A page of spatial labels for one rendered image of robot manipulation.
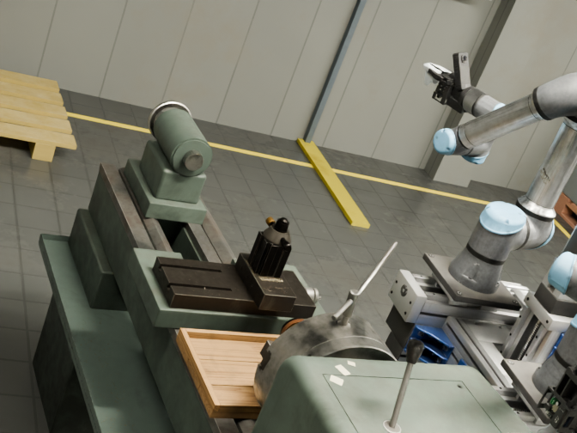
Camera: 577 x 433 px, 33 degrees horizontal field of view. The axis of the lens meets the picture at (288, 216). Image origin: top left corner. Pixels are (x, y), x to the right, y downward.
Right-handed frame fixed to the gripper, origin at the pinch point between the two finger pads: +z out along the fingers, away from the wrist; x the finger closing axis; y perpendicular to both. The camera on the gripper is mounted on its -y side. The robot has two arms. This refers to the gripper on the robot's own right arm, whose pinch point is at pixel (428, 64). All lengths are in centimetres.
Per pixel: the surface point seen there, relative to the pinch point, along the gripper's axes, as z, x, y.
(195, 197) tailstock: 26, -58, 56
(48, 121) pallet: 242, 3, 148
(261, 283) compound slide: -31, -75, 46
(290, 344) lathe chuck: -73, -102, 27
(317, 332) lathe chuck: -74, -97, 24
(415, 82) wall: 227, 270, 134
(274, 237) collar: -26, -70, 35
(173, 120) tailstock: 42, -61, 37
